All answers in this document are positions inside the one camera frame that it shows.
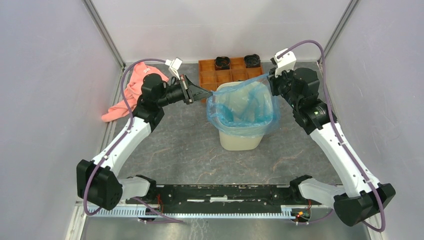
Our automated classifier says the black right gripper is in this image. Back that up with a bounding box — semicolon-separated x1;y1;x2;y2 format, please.
267;64;301;109

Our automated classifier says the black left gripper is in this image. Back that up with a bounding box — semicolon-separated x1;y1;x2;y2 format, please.
157;74;213;108

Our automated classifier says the blue plastic trash bag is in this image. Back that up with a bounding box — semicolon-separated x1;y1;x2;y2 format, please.
206;74;281;138

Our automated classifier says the beige plastic trash bin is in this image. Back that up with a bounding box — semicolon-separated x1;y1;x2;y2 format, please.
218;83;263;151

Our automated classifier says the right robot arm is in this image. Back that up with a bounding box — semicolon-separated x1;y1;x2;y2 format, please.
267;67;396;227

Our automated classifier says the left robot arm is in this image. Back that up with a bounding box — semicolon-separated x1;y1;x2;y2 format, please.
76;73;213;210

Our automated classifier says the wooden compartment tray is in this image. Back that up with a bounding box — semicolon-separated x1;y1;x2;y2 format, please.
198;57;264;91

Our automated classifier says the black rolled sock left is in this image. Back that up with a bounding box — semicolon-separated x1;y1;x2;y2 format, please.
214;56;231;71

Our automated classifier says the black rolled sock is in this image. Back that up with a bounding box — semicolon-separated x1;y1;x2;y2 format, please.
214;56;231;71
243;54;261;68

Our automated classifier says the black rolled sock right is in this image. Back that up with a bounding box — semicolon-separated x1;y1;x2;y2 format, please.
243;54;261;68

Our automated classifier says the pink cloth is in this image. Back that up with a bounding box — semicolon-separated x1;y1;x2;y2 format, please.
101;62;169;123

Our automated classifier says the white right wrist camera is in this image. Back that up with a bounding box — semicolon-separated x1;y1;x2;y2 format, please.
270;48;297;77

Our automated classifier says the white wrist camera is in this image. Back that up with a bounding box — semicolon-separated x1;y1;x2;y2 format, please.
270;48;297;77
165;57;183;80

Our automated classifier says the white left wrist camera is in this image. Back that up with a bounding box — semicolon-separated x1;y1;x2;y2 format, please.
165;57;183;80

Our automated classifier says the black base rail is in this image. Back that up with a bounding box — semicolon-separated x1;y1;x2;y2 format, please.
140;184;317;214

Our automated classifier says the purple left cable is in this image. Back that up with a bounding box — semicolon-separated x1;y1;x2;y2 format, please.
82;58;168;217

